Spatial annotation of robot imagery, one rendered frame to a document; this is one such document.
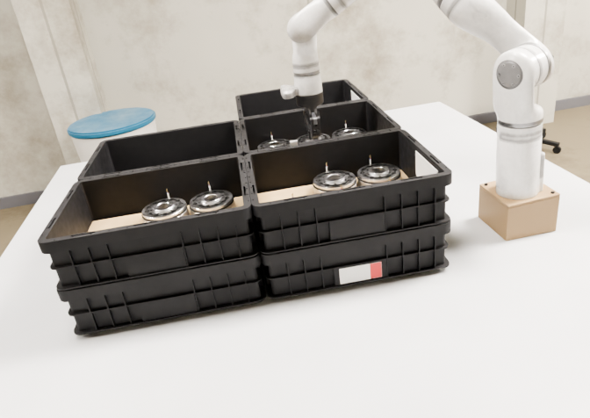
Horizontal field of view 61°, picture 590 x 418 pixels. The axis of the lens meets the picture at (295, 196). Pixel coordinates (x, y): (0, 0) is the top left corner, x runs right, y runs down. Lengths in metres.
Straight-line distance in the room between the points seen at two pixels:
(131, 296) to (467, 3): 0.92
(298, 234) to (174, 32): 2.62
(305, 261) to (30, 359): 0.57
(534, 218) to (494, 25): 0.44
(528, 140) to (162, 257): 0.79
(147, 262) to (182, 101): 2.62
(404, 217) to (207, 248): 0.40
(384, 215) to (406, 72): 2.86
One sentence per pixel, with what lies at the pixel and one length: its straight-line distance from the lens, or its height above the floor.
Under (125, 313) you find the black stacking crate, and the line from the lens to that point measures 1.10.
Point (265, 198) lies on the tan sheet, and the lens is 1.21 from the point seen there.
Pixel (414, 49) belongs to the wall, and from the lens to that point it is 3.81.
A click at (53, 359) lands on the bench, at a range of 1.12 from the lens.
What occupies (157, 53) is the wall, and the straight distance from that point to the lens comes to 3.51.
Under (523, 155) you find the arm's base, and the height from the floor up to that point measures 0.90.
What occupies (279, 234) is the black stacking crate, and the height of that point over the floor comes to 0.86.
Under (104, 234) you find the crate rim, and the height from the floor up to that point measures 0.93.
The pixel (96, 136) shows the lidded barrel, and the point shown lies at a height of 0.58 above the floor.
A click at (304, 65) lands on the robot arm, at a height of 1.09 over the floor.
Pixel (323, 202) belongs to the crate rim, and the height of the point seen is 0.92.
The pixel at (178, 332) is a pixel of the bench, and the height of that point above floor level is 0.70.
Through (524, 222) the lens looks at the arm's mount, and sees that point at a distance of 1.26.
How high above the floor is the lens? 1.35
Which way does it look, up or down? 26 degrees down
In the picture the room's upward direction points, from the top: 7 degrees counter-clockwise
